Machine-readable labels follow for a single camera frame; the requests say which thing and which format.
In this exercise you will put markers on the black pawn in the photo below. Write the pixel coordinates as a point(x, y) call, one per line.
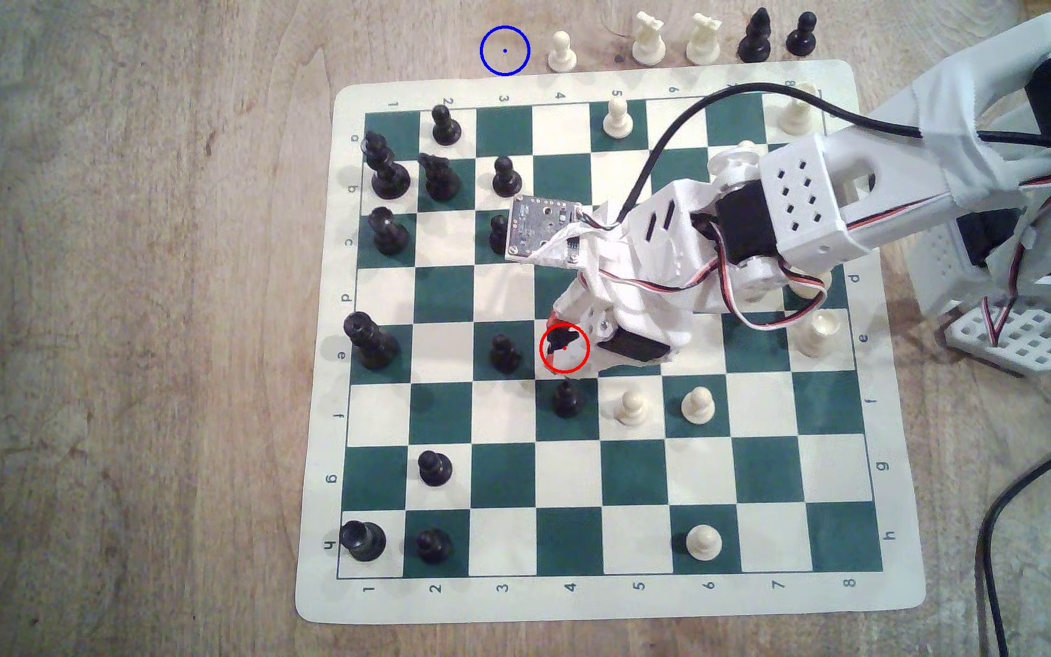
point(801, 38)
point(505, 355)
point(567, 401)
point(497, 235)
point(446, 128)
point(433, 547)
point(506, 180)
point(435, 469)

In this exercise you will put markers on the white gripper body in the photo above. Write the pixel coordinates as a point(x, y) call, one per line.
point(635, 348)

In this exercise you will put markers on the black rook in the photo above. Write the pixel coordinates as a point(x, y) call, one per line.
point(364, 541)

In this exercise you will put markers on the white perforated base plate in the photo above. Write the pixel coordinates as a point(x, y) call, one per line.
point(1018, 342)

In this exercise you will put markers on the black king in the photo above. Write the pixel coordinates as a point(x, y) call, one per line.
point(373, 345)

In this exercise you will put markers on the white knight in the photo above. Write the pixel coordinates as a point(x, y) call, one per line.
point(703, 46)
point(649, 44)

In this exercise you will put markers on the white king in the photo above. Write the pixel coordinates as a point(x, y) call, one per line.
point(806, 288)

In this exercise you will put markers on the white pawn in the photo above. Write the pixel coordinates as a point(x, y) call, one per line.
point(632, 410)
point(703, 545)
point(562, 57)
point(698, 407)
point(743, 157)
point(617, 120)

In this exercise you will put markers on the camera circuit board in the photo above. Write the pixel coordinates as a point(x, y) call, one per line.
point(544, 228)

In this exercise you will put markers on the white rook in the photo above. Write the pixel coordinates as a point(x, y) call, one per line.
point(796, 119)
point(817, 336)

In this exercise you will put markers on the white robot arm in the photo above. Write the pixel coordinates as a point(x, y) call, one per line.
point(909, 173)

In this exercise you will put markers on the black knight chess piece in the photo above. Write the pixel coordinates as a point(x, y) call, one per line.
point(566, 347)
point(441, 181)

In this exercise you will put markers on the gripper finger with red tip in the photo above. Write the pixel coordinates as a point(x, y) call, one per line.
point(635, 363)
point(580, 308)

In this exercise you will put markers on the green and cream chess mat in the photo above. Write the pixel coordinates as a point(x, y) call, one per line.
point(635, 474)

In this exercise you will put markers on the black bishop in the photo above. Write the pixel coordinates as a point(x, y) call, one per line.
point(754, 44)
point(390, 235)

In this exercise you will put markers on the black queen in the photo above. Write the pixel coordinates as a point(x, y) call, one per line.
point(389, 178)

